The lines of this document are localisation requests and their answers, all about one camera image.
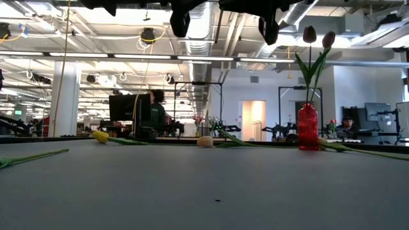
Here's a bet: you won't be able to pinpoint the black aluminium table frame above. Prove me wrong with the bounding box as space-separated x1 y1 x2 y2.
0 135 409 154

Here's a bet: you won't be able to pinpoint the black camera frame stand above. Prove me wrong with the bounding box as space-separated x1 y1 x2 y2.
174 81 224 128
278 85 323 138

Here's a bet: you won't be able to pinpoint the dark red artificial tulip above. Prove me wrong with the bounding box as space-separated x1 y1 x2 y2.
294 25 318 106
306 30 337 105

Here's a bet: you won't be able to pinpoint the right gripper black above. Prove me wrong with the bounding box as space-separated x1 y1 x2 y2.
219 0 307 45

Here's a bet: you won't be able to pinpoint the cream artificial tulip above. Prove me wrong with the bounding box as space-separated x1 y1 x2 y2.
318 136 409 162
196 129 300 150

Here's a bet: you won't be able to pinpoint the silver ventilation duct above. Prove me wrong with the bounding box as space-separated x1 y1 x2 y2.
178 0 213 106

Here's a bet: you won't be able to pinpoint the grey desk monitor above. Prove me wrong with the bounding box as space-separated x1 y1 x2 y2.
396 101 409 138
364 102 392 122

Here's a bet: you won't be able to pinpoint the blue-grey table mat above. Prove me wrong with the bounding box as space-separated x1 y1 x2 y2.
0 139 409 230

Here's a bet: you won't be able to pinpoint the background flowers in vase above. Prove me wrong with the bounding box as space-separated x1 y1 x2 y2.
192 114 205 137

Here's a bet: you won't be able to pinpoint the person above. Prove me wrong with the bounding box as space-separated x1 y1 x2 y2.
140 89 169 138
335 115 360 140

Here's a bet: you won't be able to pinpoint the black ceiling device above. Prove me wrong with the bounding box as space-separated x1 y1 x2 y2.
140 27 157 44

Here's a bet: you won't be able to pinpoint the red ribbed glass vase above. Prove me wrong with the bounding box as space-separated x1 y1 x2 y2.
297 102 320 151

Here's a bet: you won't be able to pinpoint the yellow artificial tulip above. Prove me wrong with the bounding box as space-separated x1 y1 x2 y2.
92 130 150 146

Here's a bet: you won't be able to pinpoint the background red tulips in vase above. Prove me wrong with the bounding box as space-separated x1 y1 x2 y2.
325 118 339 138

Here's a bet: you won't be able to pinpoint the long ceiling light strip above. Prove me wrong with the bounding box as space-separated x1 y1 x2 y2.
0 50 297 63

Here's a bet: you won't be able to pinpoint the black monitor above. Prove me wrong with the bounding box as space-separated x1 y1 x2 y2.
109 93 152 122

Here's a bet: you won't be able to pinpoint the white building column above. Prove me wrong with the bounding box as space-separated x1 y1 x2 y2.
48 61 81 138

